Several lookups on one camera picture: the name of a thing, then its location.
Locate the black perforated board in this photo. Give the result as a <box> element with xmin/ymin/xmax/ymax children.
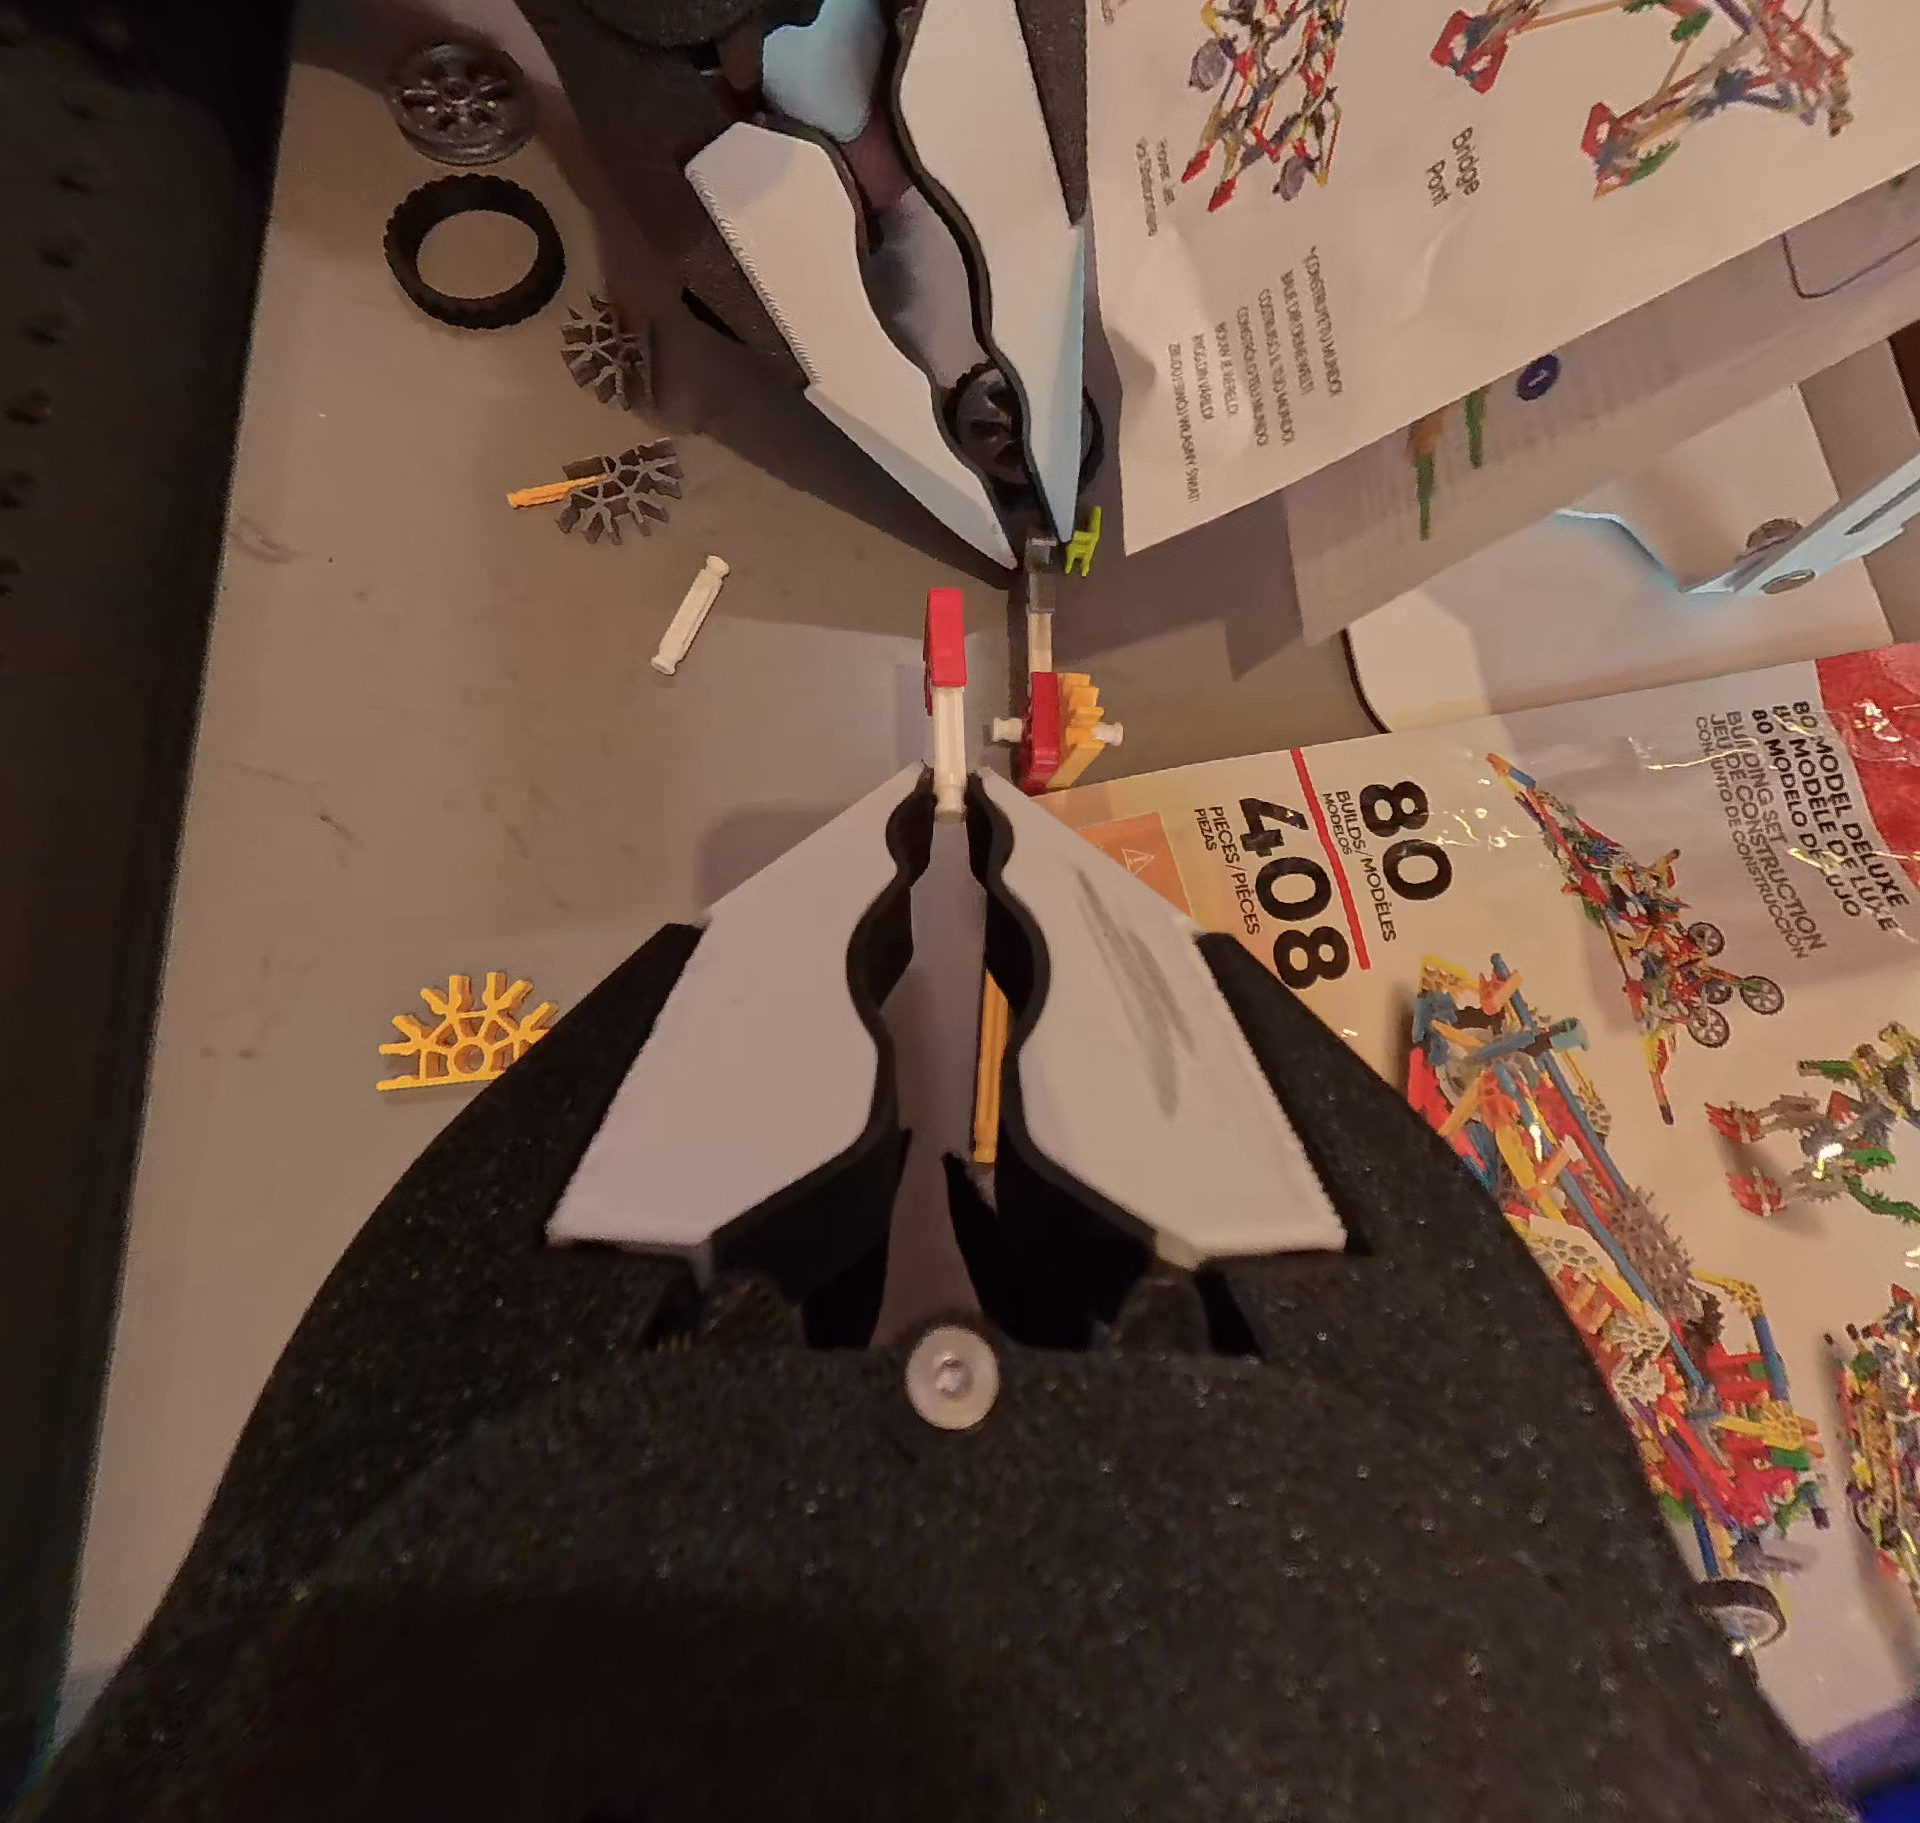
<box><xmin>0</xmin><ymin>0</ymin><xmax>293</xmax><ymax>1750</ymax></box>

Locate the grey wheel hub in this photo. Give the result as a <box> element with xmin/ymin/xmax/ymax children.
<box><xmin>382</xmin><ymin>40</ymin><xmax>528</xmax><ymax>172</ymax></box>

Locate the small black wheel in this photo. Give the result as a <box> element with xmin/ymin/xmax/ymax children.
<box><xmin>946</xmin><ymin>365</ymin><xmax>1104</xmax><ymax>492</ymax></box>

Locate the short white spacer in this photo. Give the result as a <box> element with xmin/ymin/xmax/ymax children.
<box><xmin>648</xmin><ymin>552</ymin><xmax>733</xmax><ymax>677</ymax></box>

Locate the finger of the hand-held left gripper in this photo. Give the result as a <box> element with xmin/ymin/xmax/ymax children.
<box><xmin>686</xmin><ymin>121</ymin><xmax>1019</xmax><ymax>573</ymax></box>
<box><xmin>895</xmin><ymin>0</ymin><xmax>1093</xmax><ymax>551</ymax></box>

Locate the connector assembly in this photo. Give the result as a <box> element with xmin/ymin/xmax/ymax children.
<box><xmin>987</xmin><ymin>530</ymin><xmax>1127</xmax><ymax>798</ymax></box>

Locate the black rubber tyre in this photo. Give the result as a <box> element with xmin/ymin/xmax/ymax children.
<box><xmin>382</xmin><ymin>174</ymin><xmax>569</xmax><ymax>336</ymax></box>

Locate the blue plastic bin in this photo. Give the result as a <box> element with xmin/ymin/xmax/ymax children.
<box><xmin>1799</xmin><ymin>1748</ymin><xmax>1920</xmax><ymax>1823</ymax></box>

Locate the building instruction sheet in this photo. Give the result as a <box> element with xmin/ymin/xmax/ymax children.
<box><xmin>1080</xmin><ymin>0</ymin><xmax>1920</xmax><ymax>648</ymax></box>

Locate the white book stand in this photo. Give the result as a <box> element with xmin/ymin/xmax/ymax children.
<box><xmin>1340</xmin><ymin>346</ymin><xmax>1920</xmax><ymax>736</ymax></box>

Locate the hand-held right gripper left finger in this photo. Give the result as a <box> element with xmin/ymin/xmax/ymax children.
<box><xmin>545</xmin><ymin>763</ymin><xmax>939</xmax><ymax>1271</ymax></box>

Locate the dark snowflake connector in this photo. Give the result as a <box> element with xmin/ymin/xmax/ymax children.
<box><xmin>559</xmin><ymin>295</ymin><xmax>657</xmax><ymax>409</ymax></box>

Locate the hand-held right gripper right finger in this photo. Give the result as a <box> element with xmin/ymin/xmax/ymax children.
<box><xmin>973</xmin><ymin>769</ymin><xmax>1348</xmax><ymax>1272</ymax></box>

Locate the colourful toy packaging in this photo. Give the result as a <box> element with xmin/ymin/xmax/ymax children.
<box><xmin>1034</xmin><ymin>645</ymin><xmax>1920</xmax><ymax>1690</ymax></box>

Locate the grey snowflake connector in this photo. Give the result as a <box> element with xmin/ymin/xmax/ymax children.
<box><xmin>554</xmin><ymin>439</ymin><xmax>687</xmax><ymax>546</ymax></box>

